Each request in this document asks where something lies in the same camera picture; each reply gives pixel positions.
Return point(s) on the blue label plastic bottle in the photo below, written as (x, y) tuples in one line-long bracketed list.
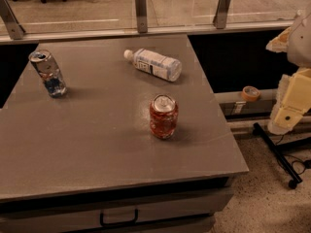
[(155, 64)]

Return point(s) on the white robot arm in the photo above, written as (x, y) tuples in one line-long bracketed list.
[(295, 41)]

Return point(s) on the red coke can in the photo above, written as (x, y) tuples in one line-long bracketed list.
[(163, 116)]

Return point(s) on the silver blue energy drink can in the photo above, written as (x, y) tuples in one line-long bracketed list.
[(49, 72)]

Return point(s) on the orange tape roll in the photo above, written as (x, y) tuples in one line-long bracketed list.
[(250, 93)]

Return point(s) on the black wheeled stand base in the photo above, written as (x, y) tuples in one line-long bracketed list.
[(279, 152)]

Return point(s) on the grey metal rail ledge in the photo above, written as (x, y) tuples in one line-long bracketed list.
[(233, 105)]

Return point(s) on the right metal bracket post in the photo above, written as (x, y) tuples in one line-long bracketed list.
[(220, 17)]

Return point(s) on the metal bracket post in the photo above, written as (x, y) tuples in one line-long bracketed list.
[(15, 30), (141, 16), (220, 17)]

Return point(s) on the grey drawer with black handle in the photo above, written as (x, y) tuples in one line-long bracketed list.
[(186, 212)]

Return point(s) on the middle metal bracket post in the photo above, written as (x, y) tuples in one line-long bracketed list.
[(141, 16)]

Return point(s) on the left metal bracket post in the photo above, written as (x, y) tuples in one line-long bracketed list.
[(15, 30)]

